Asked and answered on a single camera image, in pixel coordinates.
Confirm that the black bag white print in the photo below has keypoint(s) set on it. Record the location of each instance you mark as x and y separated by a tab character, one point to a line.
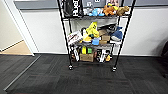
74	8

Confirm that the white door frame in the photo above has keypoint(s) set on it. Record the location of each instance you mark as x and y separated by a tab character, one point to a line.
20	30

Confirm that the brown plush toy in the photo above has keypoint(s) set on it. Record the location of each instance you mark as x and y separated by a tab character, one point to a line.
122	11

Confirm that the blue and white shoe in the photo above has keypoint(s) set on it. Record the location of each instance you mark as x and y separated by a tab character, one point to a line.
116	35

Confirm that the small blue cup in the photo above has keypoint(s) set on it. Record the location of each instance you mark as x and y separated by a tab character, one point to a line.
95	41

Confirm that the blue plush toy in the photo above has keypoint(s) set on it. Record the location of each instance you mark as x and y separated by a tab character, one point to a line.
96	12

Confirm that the yellow toy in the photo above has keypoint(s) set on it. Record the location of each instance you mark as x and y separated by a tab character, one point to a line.
91	31

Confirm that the long grey wall band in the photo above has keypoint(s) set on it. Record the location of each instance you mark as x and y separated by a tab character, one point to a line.
36	4

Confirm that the flat brown cardboard box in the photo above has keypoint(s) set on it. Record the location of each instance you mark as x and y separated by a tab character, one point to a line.
87	57

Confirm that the yellow bottle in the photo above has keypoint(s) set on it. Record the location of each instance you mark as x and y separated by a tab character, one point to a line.
84	50

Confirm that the small orange toy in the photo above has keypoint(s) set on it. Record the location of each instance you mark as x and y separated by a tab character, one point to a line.
108	58

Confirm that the orange plush toy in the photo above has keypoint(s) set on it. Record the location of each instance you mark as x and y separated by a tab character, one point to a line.
109	10

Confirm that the small green pack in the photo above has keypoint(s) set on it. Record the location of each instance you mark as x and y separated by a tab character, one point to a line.
89	50

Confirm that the small brown cardboard box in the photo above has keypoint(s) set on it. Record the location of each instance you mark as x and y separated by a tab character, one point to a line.
104	39

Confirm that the black chair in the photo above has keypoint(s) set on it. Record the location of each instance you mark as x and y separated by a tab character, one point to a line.
164	51

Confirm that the white wall socket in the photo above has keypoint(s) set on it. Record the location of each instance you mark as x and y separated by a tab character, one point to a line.
90	4
97	1

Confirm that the white box red print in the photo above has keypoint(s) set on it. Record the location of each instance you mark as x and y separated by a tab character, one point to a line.
75	37

